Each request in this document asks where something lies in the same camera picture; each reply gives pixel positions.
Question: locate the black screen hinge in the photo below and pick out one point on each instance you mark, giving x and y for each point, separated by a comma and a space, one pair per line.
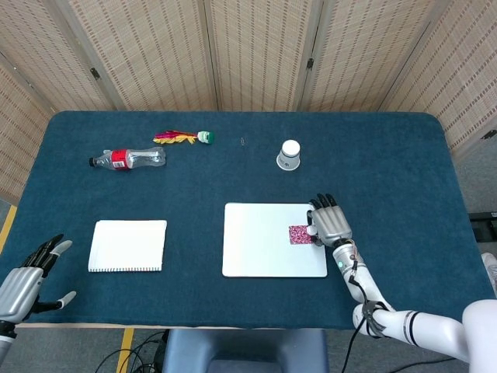
310, 63
94, 72
488, 134

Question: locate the colourful feather shuttlecock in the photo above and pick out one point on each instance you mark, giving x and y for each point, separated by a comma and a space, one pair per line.
176, 137

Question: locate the white paper cup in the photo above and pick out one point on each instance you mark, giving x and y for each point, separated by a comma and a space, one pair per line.
289, 157

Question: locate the white spiral notebook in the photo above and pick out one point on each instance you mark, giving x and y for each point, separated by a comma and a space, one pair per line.
127, 245

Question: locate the bamboo folding screen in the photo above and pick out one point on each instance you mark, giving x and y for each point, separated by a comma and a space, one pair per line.
155, 50

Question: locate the white sneaker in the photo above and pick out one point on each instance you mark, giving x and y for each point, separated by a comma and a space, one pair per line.
491, 272

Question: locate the clear bottle with red label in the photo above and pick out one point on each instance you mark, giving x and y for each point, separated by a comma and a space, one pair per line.
136, 158

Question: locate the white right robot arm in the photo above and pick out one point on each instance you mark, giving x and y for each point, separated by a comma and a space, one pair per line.
427, 324

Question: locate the dark blue table cloth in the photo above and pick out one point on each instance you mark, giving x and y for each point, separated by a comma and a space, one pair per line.
233, 178

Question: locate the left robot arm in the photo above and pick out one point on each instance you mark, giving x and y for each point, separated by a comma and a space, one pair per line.
4, 340

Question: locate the small metal paper clip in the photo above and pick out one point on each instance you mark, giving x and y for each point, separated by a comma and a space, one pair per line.
243, 141

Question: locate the white rectangular board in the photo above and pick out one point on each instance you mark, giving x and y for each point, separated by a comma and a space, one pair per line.
260, 241

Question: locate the pink patterned card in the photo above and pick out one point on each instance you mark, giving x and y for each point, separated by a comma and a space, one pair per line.
299, 235

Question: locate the black equipment base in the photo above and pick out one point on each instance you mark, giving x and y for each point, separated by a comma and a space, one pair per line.
483, 227

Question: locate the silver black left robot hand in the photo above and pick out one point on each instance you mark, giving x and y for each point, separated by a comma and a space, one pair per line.
17, 291

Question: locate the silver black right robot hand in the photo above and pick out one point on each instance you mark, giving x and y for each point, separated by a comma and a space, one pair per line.
332, 225

